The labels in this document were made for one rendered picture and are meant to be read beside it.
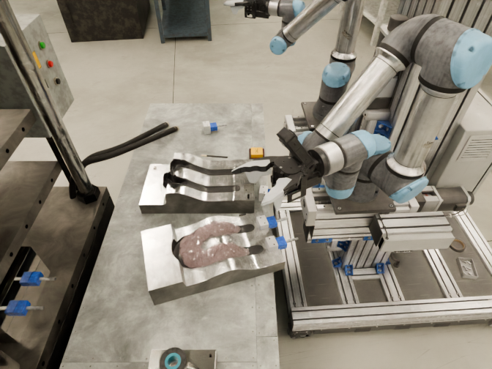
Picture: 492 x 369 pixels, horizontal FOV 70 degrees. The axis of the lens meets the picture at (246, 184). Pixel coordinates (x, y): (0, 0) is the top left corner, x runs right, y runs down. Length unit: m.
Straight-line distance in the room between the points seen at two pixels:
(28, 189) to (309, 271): 1.45
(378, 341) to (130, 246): 1.45
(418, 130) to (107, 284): 1.17
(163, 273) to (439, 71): 1.02
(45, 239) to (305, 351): 1.42
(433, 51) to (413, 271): 1.54
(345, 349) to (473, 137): 1.28
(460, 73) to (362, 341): 1.63
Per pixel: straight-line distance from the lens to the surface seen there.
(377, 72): 1.01
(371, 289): 2.13
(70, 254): 1.61
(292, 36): 1.60
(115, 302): 1.41
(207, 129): 1.96
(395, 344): 2.28
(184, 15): 5.62
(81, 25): 5.38
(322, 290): 2.06
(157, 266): 1.31
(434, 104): 1.02
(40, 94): 1.45
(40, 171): 1.61
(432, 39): 0.97
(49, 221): 1.77
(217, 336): 1.28
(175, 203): 1.53
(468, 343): 2.46
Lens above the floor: 2.00
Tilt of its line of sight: 46 degrees down
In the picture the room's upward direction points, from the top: straight up
